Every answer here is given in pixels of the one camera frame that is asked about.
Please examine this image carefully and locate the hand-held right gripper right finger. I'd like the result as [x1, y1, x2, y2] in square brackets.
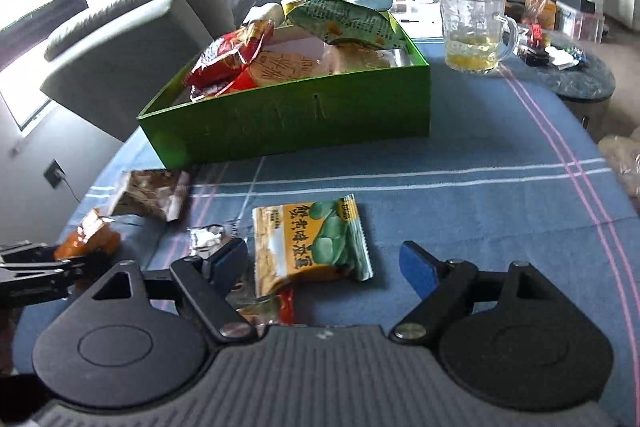
[391, 240, 557, 343]

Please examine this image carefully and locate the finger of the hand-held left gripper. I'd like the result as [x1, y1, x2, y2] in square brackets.
[0, 257, 87, 309]
[0, 243, 58, 266]

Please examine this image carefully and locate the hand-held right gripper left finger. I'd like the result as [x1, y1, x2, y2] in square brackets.
[92, 237, 256, 343]

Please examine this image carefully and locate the orange snack packet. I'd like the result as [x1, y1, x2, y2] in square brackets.
[54, 208, 122, 262]

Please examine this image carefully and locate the yellow green bean packet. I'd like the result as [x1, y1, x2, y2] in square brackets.
[251, 193, 375, 299]

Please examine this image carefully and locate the green cardboard box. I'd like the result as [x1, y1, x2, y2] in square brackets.
[137, 7, 432, 168]

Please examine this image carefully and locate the red round cracker packet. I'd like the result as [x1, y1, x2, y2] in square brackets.
[229, 49, 327, 94]

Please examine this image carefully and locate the pale cracker packet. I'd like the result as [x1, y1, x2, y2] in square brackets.
[321, 46, 392, 76]

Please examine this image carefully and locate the green patterned snack packet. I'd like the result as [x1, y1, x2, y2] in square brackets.
[289, 0, 407, 52]

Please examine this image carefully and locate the small silver packet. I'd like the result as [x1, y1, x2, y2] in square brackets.
[186, 223, 237, 261]

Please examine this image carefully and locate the small red orange packet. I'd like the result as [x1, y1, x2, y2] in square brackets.
[234, 288, 297, 326]

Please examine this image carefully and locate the brown snack packet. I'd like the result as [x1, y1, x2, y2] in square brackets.
[106, 168, 192, 222]

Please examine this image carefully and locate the red crinkled snack packet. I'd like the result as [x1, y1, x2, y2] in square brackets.
[184, 19, 277, 100]

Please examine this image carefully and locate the grey sofa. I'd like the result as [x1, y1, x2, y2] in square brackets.
[40, 0, 237, 144]

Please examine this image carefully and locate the clear plastic bag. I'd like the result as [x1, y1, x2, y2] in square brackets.
[597, 133, 640, 198]

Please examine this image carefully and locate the white round table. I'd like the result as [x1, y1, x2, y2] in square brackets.
[387, 0, 447, 42]

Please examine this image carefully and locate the dark round side table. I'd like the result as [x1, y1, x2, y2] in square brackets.
[516, 41, 617, 122]

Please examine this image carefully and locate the white rounded container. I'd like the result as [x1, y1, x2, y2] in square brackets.
[244, 2, 284, 28]

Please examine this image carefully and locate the brown snack bag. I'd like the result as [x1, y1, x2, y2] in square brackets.
[524, 0, 558, 31]

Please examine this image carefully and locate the clear plastic box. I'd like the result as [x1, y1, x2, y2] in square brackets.
[556, 1, 604, 44]

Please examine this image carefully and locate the grey wall socket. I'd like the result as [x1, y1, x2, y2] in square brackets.
[43, 159, 67, 188]

